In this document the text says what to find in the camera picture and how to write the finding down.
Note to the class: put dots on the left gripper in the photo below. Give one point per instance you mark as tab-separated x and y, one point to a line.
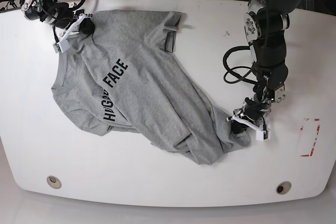
251	111

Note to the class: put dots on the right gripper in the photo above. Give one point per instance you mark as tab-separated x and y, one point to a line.
60	15

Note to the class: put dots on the grey Hugging Face T-shirt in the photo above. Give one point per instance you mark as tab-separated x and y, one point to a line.
124	77

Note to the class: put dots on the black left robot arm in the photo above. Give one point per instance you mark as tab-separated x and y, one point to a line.
265	23

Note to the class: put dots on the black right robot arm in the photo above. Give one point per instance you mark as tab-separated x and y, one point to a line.
34	9

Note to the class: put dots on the red tape rectangle marking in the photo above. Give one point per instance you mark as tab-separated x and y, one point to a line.
308	136

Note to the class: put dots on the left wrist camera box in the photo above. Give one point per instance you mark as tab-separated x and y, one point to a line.
262	135

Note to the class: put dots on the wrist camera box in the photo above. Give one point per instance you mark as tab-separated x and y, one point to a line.
61	46
262	135

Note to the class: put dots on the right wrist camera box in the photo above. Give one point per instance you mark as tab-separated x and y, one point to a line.
61	46

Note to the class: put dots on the right table cable grommet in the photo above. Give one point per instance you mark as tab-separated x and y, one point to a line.
283	188

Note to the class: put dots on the table cable grommet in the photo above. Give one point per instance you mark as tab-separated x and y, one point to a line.
53	182
283	188

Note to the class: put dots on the left table cable grommet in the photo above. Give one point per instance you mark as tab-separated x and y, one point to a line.
53	182

